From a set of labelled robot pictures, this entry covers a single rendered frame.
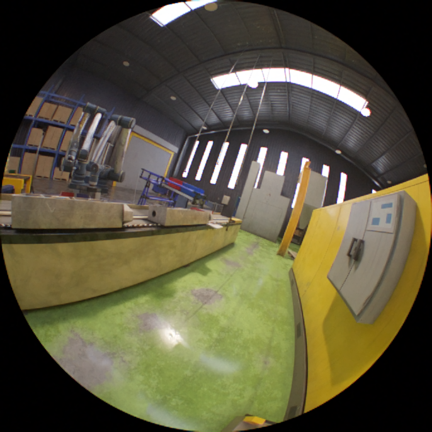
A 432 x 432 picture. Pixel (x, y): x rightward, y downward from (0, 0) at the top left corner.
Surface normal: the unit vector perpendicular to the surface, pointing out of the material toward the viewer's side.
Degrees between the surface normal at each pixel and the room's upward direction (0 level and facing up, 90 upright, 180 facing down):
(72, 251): 90
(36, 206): 80
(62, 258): 91
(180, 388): 0
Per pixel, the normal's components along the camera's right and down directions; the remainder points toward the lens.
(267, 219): -0.44, -0.03
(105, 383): 0.30, -0.95
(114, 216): 0.89, 0.16
